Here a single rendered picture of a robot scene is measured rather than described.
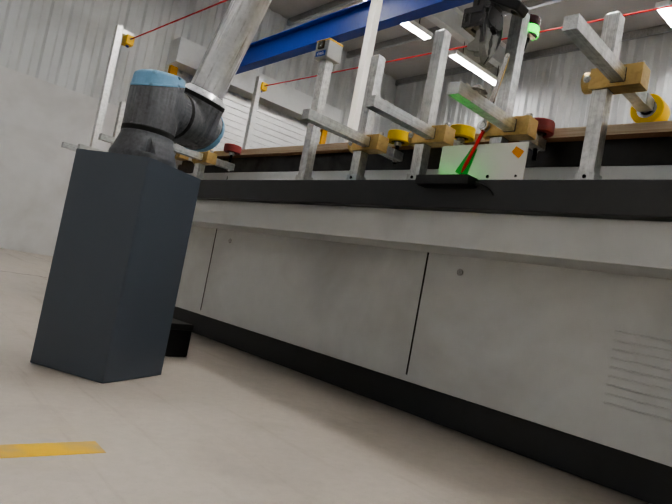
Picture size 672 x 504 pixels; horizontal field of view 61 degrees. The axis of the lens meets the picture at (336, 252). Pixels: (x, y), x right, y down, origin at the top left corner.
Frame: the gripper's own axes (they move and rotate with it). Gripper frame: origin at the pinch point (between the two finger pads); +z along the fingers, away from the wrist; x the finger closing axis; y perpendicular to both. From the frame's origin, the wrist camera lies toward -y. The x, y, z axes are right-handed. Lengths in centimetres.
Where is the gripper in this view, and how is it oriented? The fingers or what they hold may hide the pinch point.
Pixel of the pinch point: (486, 59)
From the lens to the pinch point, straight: 161.0
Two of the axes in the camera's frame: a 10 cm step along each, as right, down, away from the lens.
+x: -7.0, -1.7, -7.0
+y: -6.9, -0.9, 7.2
